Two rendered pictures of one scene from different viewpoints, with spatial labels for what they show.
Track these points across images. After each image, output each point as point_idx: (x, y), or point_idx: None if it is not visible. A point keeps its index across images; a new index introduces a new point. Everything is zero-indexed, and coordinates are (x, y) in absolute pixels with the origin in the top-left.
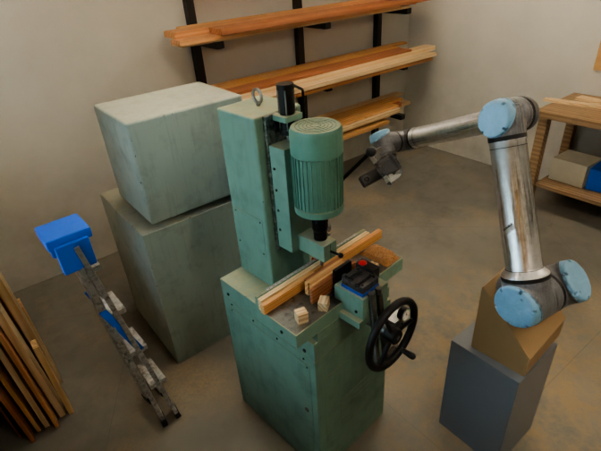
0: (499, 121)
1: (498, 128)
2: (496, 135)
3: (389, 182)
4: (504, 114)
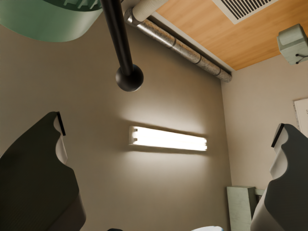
0: (204, 229)
1: (213, 228)
2: (222, 228)
3: (276, 132)
4: (200, 228)
